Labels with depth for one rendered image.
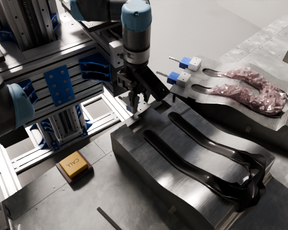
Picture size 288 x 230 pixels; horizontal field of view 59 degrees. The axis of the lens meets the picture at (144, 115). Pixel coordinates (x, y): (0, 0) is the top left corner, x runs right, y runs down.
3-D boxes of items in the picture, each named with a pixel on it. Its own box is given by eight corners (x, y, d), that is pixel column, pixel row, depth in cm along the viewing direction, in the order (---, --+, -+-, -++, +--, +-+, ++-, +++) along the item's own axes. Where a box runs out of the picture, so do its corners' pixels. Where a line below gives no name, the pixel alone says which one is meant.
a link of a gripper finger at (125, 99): (124, 107, 89) (127, 85, 84) (136, 115, 87) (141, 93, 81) (118, 110, 87) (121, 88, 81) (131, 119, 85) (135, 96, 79)
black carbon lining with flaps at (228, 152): (138, 138, 76) (138, 119, 69) (175, 112, 83) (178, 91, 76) (236, 229, 60) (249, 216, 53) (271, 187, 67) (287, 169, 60)
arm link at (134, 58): (155, 44, 70) (136, 57, 66) (154, 57, 74) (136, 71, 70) (135, 33, 73) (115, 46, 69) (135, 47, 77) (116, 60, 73)
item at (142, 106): (114, 105, 94) (113, 95, 90) (123, 98, 97) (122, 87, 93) (141, 123, 89) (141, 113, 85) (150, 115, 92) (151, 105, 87)
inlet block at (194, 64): (165, 65, 106) (167, 54, 101) (171, 59, 108) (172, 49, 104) (194, 76, 101) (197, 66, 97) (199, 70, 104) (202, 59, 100)
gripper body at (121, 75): (132, 75, 86) (132, 44, 77) (152, 86, 83) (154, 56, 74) (117, 86, 83) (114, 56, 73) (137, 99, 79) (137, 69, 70)
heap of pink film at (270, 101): (202, 96, 90) (206, 79, 84) (219, 69, 100) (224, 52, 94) (277, 126, 82) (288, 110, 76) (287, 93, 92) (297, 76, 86)
